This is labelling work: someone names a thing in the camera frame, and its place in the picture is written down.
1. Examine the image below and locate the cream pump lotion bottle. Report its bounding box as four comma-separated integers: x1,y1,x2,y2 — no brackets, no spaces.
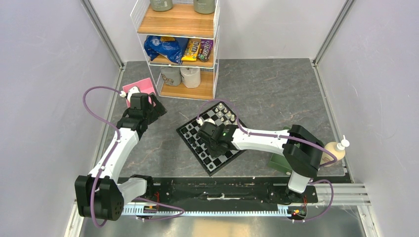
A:
321,135,350,167

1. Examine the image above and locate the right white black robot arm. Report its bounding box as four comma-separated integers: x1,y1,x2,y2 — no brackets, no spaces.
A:
197,118,324,202

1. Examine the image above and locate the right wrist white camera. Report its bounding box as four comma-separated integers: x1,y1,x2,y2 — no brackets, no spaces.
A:
196,117,215,126

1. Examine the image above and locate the wrist white camera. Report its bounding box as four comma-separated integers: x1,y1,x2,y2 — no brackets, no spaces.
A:
119,86,140,107
196,117,215,126

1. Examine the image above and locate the white toilet paper roll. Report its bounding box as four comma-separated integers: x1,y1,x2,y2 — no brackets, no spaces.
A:
180,68,201,88

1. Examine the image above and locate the right green bottle on shelf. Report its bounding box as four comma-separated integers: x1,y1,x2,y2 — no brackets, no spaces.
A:
193,0,215,14

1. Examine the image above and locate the yellow M&M candy bag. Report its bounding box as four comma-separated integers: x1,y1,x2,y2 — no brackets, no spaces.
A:
181,39,201,62

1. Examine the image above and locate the black chess pieces group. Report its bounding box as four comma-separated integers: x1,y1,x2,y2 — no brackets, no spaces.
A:
179,124,216,172

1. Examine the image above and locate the brown M&M candy bag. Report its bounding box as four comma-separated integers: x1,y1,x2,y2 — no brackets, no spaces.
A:
197,39,213,62

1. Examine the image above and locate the green plastic tray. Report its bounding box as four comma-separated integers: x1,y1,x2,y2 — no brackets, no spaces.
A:
267,126,295,176

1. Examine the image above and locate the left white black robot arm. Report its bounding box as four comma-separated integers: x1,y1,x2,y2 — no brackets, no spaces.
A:
75,92,167,222

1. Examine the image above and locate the left green bottle on shelf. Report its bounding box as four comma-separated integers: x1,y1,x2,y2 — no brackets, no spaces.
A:
150,0,173,12

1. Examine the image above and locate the white wire wooden shelf rack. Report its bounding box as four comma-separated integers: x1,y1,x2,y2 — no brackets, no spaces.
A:
130,0,220,100

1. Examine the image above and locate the black white chess board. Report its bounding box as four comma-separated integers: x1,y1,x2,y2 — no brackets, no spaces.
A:
176,101,243,176

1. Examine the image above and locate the white chess pieces corner group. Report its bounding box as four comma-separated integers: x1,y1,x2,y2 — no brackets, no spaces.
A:
210,102,238,125

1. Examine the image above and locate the blue snack bag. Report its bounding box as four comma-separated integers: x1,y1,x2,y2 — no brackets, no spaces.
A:
144,35,189,64

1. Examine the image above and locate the pink plastic bin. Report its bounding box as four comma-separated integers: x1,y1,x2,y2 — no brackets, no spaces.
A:
123,78,157,95

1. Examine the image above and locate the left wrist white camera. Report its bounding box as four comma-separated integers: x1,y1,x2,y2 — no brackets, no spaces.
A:
119,86,140,107

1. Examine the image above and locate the white cable duct strip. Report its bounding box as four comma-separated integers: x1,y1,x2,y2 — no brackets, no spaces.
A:
121,202,303,218

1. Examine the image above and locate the green bottle on shelf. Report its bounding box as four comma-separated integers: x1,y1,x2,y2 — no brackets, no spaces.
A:
193,0,215,14
150,0,173,12

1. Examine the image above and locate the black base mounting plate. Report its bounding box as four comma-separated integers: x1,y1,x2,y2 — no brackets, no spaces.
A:
144,177,319,205

